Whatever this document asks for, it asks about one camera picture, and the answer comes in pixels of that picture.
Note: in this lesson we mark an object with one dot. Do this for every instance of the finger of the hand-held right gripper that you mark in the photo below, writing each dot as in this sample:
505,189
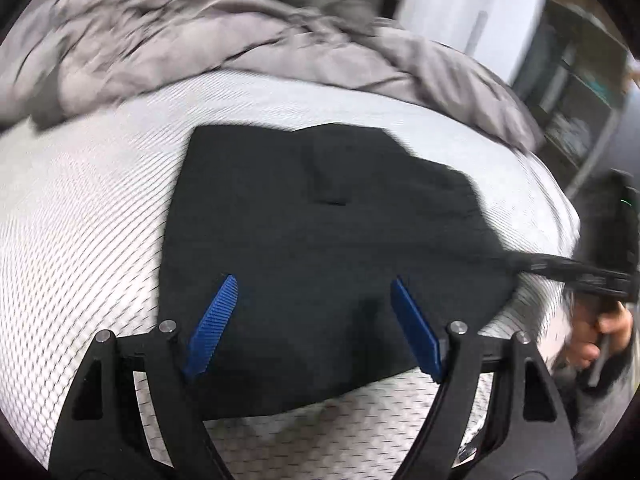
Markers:
555,266

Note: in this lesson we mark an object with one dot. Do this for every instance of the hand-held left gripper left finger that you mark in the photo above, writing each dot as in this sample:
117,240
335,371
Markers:
212,327

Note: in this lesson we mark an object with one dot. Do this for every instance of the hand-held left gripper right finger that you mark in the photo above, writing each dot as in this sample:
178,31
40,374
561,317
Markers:
417,332

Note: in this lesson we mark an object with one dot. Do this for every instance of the black pants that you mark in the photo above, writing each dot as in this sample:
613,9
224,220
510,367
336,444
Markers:
300,240

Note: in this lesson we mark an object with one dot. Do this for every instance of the person's right forearm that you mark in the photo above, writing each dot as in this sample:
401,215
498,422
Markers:
602,415

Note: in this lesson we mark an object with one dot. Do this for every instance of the person's right hand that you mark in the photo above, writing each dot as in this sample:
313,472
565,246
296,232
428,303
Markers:
617,327

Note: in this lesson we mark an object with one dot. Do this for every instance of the white mattress bed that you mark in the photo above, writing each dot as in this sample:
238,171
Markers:
75,210

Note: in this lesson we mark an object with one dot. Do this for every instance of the grey crumpled blanket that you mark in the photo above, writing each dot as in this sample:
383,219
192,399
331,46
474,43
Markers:
200,35

